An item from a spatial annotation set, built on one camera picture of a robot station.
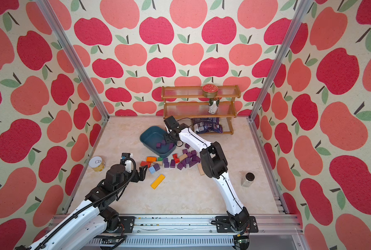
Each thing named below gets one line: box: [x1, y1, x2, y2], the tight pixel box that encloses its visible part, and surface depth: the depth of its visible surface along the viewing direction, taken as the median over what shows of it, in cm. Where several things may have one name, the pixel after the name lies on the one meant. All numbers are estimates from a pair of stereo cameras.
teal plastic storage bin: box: [139, 126, 177, 158], surface depth 108 cm
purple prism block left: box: [169, 159, 176, 169], surface depth 97 cm
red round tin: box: [201, 83, 219, 99], surface depth 93 cm
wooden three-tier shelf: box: [161, 84, 242, 135], surface depth 113 cm
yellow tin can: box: [88, 156, 106, 172], surface depth 92 cm
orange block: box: [146, 156, 157, 162], surface depth 98 cm
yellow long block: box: [150, 173, 166, 190], surface depth 90 cm
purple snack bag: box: [191, 117, 224, 134], surface depth 110 cm
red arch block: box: [172, 153, 180, 164], surface depth 98 cm
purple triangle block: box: [188, 160, 201, 168], surface depth 98 cm
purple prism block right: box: [191, 155, 202, 164], surface depth 99 cm
